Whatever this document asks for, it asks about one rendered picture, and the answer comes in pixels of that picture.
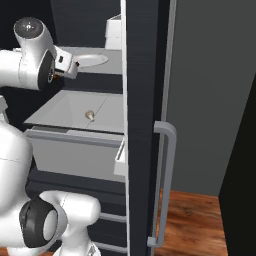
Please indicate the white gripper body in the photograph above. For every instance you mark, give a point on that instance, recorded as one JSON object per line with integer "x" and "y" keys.
{"x": 72, "y": 69}

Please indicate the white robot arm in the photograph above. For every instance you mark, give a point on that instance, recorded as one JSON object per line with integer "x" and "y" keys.
{"x": 20, "y": 63}

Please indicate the pale grey fridge shelf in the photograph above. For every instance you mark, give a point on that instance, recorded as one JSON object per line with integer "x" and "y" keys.
{"x": 60, "y": 110}

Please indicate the beige chicken drumstick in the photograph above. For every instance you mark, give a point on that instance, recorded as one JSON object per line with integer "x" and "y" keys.
{"x": 90, "y": 115}

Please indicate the dark fridge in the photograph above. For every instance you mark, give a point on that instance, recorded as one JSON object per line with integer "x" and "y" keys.
{"x": 83, "y": 20}

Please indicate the dark fridge door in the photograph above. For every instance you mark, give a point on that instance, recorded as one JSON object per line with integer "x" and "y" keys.
{"x": 143, "y": 100}

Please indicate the grey fridge drawer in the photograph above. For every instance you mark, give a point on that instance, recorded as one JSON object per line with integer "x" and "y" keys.
{"x": 76, "y": 156}

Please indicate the white round plate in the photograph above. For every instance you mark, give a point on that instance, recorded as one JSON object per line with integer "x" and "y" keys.
{"x": 91, "y": 60}

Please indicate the white box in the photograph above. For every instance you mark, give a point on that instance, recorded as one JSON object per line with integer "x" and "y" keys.
{"x": 114, "y": 33}

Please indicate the white door bin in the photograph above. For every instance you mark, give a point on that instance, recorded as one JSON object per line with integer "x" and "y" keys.
{"x": 120, "y": 160}

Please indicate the black cabinet side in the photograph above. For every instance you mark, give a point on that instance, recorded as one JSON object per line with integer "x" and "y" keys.
{"x": 241, "y": 173}

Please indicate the grey drawer rail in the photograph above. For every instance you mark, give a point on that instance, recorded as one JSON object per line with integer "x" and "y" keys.
{"x": 113, "y": 217}
{"x": 111, "y": 247}

